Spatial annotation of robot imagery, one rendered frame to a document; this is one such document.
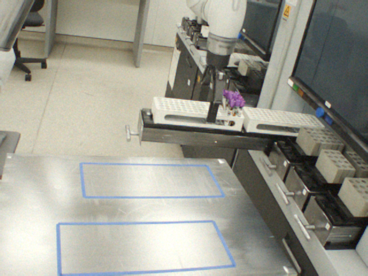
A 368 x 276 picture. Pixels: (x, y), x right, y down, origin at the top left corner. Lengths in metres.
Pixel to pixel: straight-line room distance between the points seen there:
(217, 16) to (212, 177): 0.47
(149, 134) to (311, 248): 0.60
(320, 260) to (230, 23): 0.71
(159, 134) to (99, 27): 3.62
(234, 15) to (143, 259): 0.75
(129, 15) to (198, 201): 3.97
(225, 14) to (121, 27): 3.67
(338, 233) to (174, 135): 0.59
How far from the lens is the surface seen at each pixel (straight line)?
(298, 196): 1.23
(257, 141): 1.40
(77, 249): 0.80
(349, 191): 1.15
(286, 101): 1.55
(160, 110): 1.28
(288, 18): 1.63
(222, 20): 1.23
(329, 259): 1.10
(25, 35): 4.95
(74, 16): 4.82
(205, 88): 1.40
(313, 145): 1.32
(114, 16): 4.81
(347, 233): 1.12
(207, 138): 1.34
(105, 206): 0.91
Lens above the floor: 1.39
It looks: 27 degrees down
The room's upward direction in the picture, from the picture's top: 12 degrees clockwise
